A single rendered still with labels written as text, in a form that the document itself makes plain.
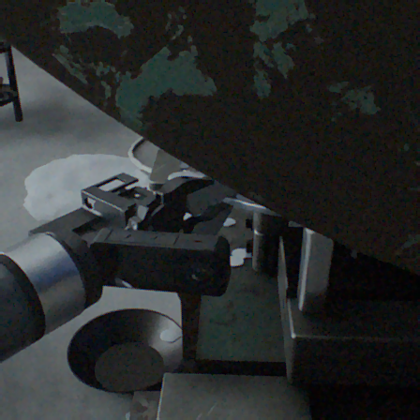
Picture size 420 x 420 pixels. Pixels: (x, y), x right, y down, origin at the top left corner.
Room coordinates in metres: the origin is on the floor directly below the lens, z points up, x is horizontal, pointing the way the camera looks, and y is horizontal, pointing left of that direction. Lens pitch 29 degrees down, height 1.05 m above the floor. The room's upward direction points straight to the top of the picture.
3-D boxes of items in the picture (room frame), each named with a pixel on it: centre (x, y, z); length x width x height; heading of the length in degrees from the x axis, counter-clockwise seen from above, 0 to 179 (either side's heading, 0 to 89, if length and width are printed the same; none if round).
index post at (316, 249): (0.43, -0.10, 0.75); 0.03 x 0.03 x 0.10; 87
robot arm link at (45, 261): (0.36, 0.13, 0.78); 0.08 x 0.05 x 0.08; 49
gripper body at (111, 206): (0.43, 0.09, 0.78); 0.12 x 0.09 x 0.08; 139
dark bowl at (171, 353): (1.06, 0.21, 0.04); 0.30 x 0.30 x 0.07
